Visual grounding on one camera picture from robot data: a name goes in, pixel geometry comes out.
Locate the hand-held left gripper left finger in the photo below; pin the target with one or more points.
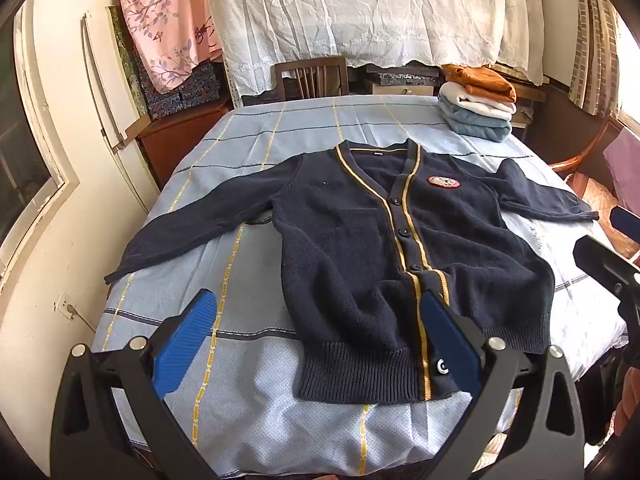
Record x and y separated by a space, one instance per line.
185 345

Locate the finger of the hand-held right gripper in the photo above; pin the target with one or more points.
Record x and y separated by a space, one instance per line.
626 220
600 260

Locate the white framed window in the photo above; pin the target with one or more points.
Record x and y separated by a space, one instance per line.
20 160

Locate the wooden cabinet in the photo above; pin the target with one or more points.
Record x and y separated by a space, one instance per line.
170 145

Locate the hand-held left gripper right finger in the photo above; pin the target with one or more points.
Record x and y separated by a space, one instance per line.
450 347

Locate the pink floral cloth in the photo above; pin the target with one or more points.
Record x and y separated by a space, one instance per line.
160 25

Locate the navy knit cardigan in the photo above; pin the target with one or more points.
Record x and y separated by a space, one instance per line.
340 260

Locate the purple cloth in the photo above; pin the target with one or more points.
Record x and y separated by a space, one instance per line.
625 160

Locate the dark floral cloth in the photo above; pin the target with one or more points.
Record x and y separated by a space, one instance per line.
200 90

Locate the wall socket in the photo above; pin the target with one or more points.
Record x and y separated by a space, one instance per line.
65 306

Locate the light blue checked tablecloth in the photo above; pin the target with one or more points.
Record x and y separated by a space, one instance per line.
250 400

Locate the orange folded garment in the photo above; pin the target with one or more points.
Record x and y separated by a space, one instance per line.
480 79

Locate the white boards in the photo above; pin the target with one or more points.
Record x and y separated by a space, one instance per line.
100 85

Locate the green marbled board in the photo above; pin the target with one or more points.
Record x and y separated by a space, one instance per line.
125 60

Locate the beige checked curtain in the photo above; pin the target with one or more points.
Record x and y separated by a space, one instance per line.
595 35

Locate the blue folded garment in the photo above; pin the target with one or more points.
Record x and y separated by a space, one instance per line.
475 126

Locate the round-backed wooden chair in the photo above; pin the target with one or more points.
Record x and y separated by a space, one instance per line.
585 155

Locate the white folded garment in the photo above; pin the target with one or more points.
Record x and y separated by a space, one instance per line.
475 102

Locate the white lace cover cloth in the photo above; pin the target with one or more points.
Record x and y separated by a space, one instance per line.
350 10

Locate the dark wooden chair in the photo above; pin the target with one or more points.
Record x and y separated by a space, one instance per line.
310 77

